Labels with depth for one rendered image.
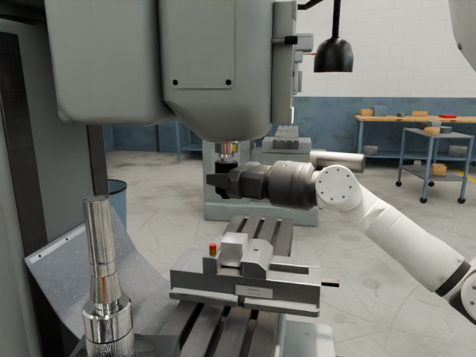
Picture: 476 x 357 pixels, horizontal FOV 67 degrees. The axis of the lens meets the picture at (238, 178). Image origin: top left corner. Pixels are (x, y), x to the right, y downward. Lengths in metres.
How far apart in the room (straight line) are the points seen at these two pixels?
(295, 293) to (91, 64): 0.61
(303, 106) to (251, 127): 6.56
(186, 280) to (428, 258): 0.52
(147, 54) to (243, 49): 0.16
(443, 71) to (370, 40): 1.37
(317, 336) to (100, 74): 0.76
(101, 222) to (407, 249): 0.44
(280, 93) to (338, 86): 6.54
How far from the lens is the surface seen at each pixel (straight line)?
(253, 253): 0.84
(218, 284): 0.85
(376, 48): 7.29
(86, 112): 0.69
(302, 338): 0.96
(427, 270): 0.61
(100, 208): 0.35
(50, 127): 0.85
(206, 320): 0.82
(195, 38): 0.62
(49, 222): 0.87
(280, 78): 0.67
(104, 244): 0.36
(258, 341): 0.77
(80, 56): 0.69
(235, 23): 0.61
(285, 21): 0.68
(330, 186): 0.60
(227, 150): 0.70
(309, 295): 0.83
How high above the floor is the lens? 1.41
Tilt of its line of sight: 15 degrees down
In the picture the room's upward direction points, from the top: straight up
